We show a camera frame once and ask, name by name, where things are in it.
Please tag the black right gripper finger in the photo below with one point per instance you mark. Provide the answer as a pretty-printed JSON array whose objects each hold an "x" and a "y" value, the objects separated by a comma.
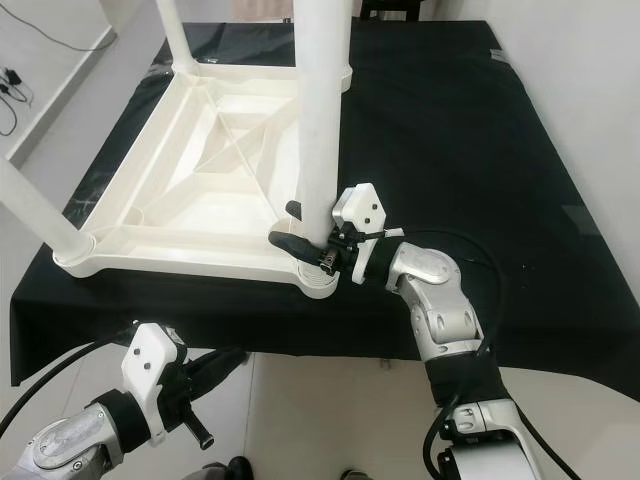
[
  {"x": 295, "y": 210},
  {"x": 298, "y": 246}
]

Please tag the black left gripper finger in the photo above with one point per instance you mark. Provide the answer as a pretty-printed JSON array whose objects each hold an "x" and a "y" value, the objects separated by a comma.
[{"x": 220, "y": 365}]

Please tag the white plastic table top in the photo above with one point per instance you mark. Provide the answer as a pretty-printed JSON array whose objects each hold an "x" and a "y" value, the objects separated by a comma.
[{"x": 160, "y": 200}]

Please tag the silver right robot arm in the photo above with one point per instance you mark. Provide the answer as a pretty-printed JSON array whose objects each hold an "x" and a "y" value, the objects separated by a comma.
[{"x": 435, "y": 290}]

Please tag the black left robot foot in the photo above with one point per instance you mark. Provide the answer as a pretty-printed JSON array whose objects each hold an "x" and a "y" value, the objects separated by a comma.
[{"x": 240, "y": 470}]

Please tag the beige fringed table cloth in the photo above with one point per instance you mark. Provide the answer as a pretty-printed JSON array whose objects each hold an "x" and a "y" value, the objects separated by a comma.
[{"x": 255, "y": 8}]

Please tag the black round stool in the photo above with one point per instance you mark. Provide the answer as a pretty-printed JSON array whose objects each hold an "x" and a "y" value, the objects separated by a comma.
[{"x": 390, "y": 8}]

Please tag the small black power adapter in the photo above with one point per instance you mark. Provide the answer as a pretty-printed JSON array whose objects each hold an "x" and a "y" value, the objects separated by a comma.
[{"x": 12, "y": 77}]

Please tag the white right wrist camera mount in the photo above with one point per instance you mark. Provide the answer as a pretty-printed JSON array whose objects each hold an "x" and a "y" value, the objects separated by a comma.
[{"x": 360, "y": 205}]

